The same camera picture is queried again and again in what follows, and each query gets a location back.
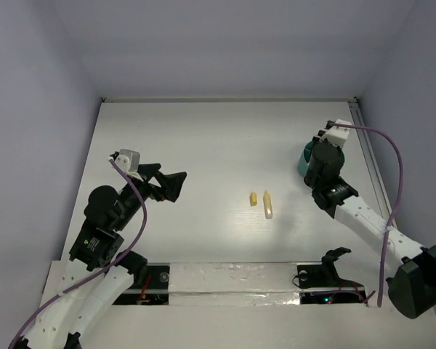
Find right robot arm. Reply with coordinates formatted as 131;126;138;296
302;136;436;319

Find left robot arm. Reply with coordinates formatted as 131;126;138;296
9;153;187;348

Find teal round pen holder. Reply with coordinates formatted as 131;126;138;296
297;141;313;177

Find clear uncapped yellow highlighter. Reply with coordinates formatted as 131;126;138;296
263;190;273;220

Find yellow highlighter cap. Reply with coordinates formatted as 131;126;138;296
249;192;258;206

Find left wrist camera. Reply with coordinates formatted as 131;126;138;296
108;149;145;180

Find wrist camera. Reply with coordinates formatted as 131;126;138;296
108;149;145;180
318;119;352;148

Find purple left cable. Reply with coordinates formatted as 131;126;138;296
9;159;149;349

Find purple cable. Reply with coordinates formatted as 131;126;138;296
9;159;149;349
310;123;404;306

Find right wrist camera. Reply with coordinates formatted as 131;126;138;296
318;119;352;148

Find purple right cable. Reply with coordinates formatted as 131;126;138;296
310;123;404;306

